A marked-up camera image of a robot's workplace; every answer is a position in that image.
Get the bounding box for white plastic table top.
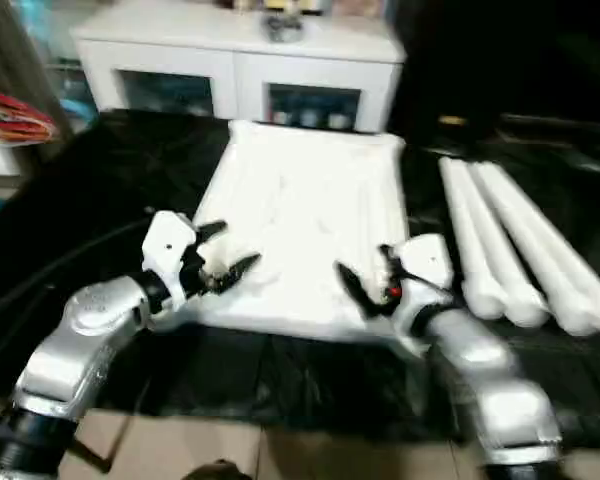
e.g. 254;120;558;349
179;119;411;346

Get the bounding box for white plastic table leg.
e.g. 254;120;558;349
439;157;509;321
467;164;551;329
474;165;600;337
484;167;600;334

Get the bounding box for black plastic mat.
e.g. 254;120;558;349
0;109;600;451

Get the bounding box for white cabinet with glass doors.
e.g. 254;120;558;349
72;7;406;134

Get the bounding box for large black box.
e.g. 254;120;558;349
394;0;501;146

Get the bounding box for black tangled bundle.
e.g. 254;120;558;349
262;14;304;41

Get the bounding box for grey curtain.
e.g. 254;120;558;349
0;0;76;146

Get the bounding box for red wire hangers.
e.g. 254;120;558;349
0;88;59;146

